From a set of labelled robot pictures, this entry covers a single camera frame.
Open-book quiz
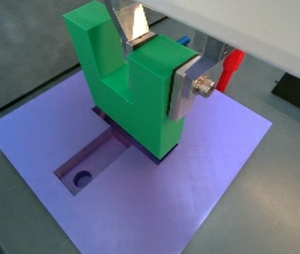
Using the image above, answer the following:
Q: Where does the green U-shaped block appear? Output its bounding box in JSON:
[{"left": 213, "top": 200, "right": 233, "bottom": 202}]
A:
[{"left": 65, "top": 1, "right": 196, "bottom": 158}]

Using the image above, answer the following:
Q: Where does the red cylindrical peg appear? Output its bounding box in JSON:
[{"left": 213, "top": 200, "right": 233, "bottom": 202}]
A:
[{"left": 217, "top": 50, "right": 245, "bottom": 92}]

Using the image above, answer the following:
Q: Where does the blue cylindrical peg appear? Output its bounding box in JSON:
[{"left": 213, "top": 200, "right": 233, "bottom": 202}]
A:
[{"left": 178, "top": 36, "right": 190, "bottom": 46}]

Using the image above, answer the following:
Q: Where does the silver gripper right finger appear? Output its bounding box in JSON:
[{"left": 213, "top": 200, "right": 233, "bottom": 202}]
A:
[{"left": 168, "top": 55, "right": 224, "bottom": 121}]

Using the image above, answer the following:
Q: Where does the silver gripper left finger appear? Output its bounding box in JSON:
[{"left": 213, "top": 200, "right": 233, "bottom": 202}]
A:
[{"left": 103, "top": 0, "right": 156, "bottom": 55}]

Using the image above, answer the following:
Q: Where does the purple board with cross slot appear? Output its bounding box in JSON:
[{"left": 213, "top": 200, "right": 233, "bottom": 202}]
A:
[{"left": 0, "top": 73, "right": 271, "bottom": 254}]

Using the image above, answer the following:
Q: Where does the black angle bracket fixture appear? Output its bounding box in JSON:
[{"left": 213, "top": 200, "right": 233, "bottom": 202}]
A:
[{"left": 272, "top": 72, "right": 300, "bottom": 108}]

